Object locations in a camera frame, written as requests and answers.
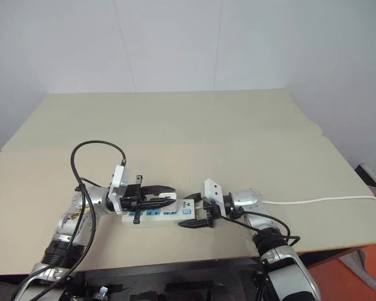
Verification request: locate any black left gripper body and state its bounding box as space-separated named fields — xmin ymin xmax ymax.
xmin=120 ymin=174 xmax=149 ymax=225

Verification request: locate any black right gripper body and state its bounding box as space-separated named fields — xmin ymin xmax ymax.
xmin=196 ymin=199 xmax=222 ymax=228

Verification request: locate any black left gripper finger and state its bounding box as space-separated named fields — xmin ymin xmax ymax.
xmin=142 ymin=184 xmax=177 ymax=197
xmin=137 ymin=198 xmax=174 ymax=211

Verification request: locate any white charger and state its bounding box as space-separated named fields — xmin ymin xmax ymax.
xmin=158 ymin=192 xmax=178 ymax=205

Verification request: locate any white power strip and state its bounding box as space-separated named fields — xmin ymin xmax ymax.
xmin=122 ymin=198 xmax=199 ymax=228

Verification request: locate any grey cloth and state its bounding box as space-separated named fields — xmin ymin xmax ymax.
xmin=338 ymin=249 xmax=375 ymax=272

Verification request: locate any black box with white edge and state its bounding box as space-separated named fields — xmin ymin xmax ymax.
xmin=354 ymin=162 xmax=376 ymax=189

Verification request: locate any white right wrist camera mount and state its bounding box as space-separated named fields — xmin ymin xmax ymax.
xmin=200 ymin=178 xmax=224 ymax=210

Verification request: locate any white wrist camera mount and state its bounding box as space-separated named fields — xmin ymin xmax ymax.
xmin=107 ymin=164 xmax=133 ymax=214
xmin=200 ymin=178 xmax=224 ymax=210

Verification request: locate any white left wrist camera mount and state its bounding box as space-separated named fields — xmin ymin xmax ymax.
xmin=107 ymin=164 xmax=133 ymax=214

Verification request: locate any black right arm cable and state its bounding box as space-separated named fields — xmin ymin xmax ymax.
xmin=216 ymin=210 xmax=301 ymax=248

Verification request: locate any white power strip cable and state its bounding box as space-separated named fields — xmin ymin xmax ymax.
xmin=262 ymin=194 xmax=376 ymax=205

